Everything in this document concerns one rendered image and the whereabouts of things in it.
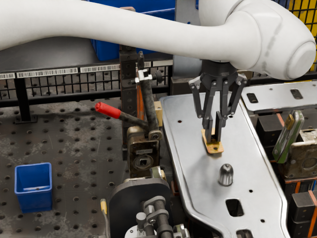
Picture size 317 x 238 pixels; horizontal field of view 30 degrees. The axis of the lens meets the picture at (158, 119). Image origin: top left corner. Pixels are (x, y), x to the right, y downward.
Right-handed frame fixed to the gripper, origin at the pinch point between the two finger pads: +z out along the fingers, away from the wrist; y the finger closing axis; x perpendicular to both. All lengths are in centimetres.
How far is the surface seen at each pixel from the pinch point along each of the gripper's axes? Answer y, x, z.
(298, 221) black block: 14.8, -21.4, 11.0
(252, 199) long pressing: 4.4, -18.7, 5.0
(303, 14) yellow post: 44, 58, 7
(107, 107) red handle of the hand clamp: -24.2, -0.6, -9.0
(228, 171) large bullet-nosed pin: -0.1, -13.7, 0.9
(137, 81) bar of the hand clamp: -17.7, -0.8, -15.3
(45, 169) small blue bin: -41, 21, 28
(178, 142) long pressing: -7.8, 1.3, 5.0
